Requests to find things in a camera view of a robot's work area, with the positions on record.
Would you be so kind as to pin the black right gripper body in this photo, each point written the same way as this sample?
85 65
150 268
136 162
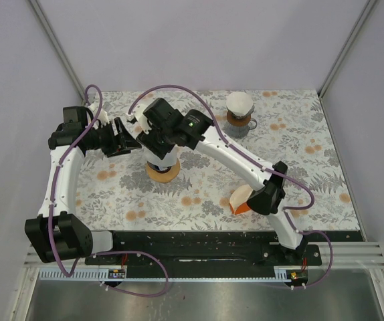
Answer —
156 141

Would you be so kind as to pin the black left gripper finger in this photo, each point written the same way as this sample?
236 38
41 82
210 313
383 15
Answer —
134 145
123 137

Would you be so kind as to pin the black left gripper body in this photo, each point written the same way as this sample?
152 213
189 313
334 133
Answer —
104 138

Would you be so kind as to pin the aluminium frame rails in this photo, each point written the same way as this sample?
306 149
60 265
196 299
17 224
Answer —
335 46

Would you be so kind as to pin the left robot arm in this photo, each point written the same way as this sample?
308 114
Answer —
56 232

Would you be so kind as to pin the grey glass dripper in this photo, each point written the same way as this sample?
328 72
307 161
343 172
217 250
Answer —
240 109

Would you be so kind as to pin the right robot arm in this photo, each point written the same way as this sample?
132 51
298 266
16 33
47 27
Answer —
163 128

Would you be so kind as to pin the white slotted cable duct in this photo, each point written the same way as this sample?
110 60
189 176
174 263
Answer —
84 274

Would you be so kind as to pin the blue plastic dripper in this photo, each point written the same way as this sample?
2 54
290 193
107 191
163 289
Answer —
159 168

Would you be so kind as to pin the white paper coffee filter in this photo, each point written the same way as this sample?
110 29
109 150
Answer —
239 96

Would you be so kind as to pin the grey glass server jug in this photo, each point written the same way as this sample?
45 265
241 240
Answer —
239 128

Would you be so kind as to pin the orange coffee filter box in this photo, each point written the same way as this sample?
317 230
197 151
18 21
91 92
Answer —
238 200

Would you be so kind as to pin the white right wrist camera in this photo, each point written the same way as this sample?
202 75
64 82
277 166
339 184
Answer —
138 115

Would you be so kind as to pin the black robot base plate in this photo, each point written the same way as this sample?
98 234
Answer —
203 254

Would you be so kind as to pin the floral table mat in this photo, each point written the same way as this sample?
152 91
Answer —
116 193

